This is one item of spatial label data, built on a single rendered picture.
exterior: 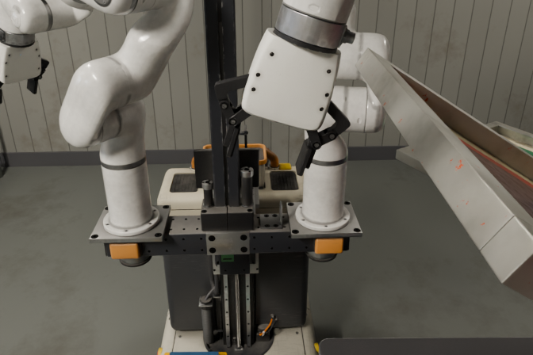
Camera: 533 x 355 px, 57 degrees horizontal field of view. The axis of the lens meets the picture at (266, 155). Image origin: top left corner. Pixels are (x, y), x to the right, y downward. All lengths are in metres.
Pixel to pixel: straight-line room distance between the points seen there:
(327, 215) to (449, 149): 0.63
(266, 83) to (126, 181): 0.57
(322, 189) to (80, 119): 0.51
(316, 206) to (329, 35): 0.61
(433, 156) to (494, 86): 3.74
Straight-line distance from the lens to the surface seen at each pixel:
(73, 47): 3.90
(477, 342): 1.20
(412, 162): 1.85
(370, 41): 0.99
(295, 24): 0.53
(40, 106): 4.13
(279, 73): 0.55
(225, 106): 0.58
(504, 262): 0.39
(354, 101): 0.99
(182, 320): 2.03
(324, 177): 1.05
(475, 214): 0.43
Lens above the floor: 1.75
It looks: 25 degrees down
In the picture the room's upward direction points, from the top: straight up
